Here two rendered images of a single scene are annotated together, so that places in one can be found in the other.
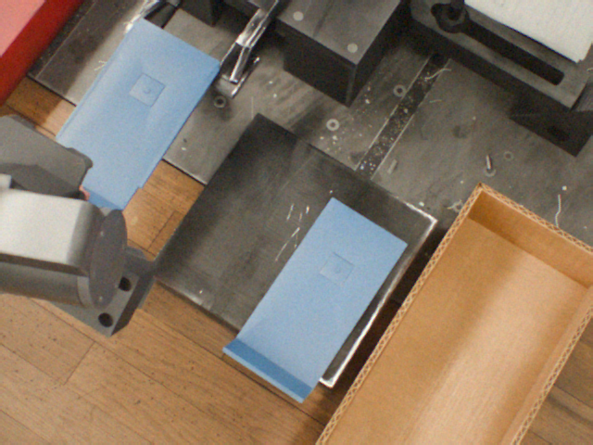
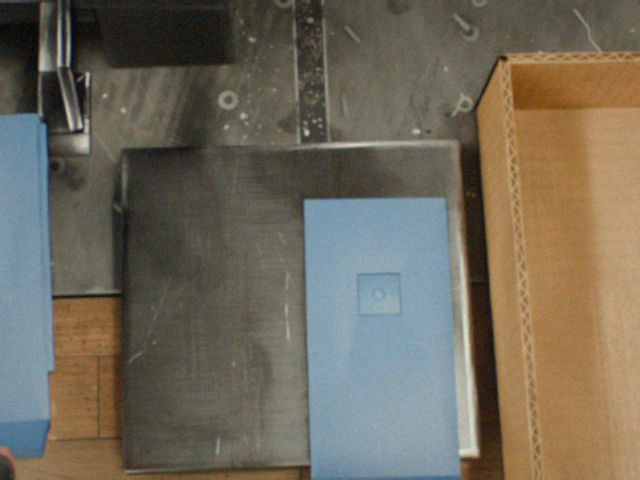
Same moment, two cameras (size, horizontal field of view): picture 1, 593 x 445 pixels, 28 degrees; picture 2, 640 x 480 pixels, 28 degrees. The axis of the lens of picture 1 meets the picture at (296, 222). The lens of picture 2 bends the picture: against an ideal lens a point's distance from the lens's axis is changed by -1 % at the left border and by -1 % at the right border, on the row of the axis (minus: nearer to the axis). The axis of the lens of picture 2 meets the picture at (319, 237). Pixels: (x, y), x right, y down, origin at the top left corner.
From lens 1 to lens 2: 31 cm
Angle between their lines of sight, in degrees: 12
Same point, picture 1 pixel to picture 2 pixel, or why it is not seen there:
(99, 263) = not seen: outside the picture
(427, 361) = (567, 333)
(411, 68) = not seen: outside the picture
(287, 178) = (225, 213)
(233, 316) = (285, 452)
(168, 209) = (87, 361)
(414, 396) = (583, 390)
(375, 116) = (276, 52)
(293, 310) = (360, 388)
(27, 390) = not seen: outside the picture
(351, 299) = (426, 321)
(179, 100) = (19, 207)
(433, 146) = (377, 46)
